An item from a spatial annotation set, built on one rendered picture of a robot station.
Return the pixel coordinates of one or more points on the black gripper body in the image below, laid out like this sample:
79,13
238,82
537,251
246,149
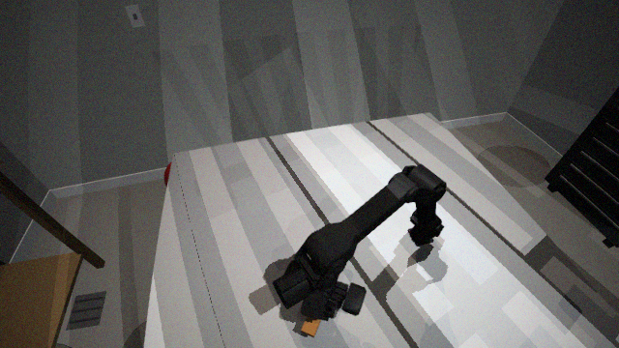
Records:
354,298

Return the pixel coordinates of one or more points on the brown bar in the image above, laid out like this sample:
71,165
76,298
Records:
310,326

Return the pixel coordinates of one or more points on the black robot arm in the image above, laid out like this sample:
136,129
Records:
333,245

